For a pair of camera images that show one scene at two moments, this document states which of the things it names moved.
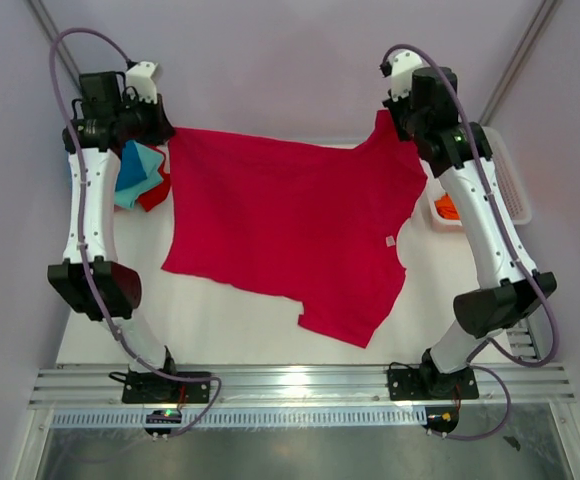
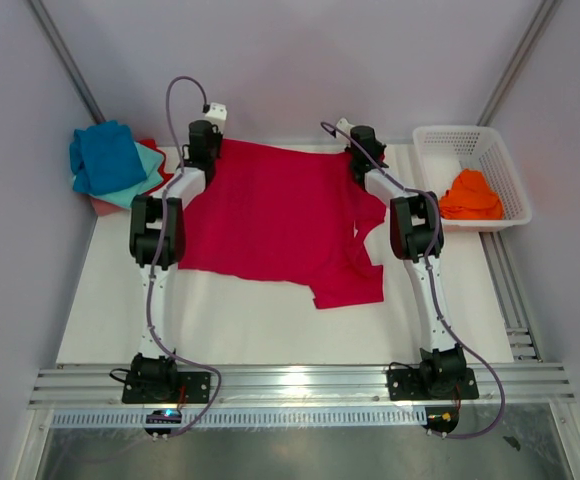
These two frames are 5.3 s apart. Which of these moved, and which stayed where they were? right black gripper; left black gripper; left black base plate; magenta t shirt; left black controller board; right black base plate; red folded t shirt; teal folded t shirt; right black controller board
Moved: left black gripper; right black gripper; magenta t shirt
Stayed: red folded t shirt; teal folded t shirt; left black base plate; right black base plate; right black controller board; left black controller board
